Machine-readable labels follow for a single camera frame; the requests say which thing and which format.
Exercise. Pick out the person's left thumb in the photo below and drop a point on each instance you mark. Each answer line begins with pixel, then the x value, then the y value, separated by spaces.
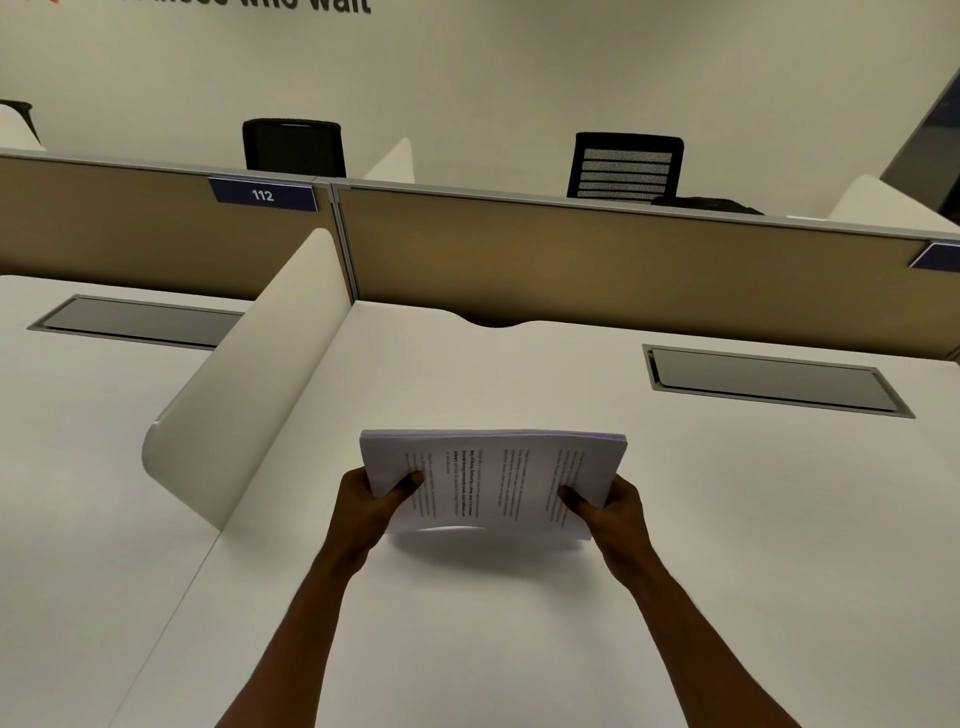
pixel 403 486

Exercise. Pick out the person's left forearm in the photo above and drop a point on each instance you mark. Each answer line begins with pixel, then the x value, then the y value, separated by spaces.
pixel 300 637

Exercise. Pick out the stack of printed white papers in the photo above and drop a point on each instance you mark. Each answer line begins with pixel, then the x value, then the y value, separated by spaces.
pixel 491 480

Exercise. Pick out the black mesh-back office chair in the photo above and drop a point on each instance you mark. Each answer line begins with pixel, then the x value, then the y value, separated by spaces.
pixel 624 169

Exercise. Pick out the white curved desk divider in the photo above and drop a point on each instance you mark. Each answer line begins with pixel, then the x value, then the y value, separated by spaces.
pixel 16 127
pixel 889 201
pixel 240 390
pixel 391 162

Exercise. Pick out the person's right thumb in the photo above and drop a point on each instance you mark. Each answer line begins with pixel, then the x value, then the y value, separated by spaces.
pixel 579 500

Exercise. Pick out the blue number label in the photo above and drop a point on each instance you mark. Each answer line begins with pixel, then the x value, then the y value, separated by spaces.
pixel 262 194
pixel 941 256

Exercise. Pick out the beige partition panel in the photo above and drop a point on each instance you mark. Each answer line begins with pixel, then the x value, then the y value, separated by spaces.
pixel 150 225
pixel 637 270

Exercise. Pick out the person's right hand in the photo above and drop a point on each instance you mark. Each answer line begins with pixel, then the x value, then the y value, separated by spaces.
pixel 616 517

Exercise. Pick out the person's left hand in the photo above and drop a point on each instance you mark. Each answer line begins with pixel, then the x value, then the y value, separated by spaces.
pixel 360 506

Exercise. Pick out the person's right forearm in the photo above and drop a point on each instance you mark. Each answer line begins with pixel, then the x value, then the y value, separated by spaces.
pixel 697 645

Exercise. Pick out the black solid-back office chair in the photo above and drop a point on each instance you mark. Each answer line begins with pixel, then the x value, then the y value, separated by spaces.
pixel 294 146

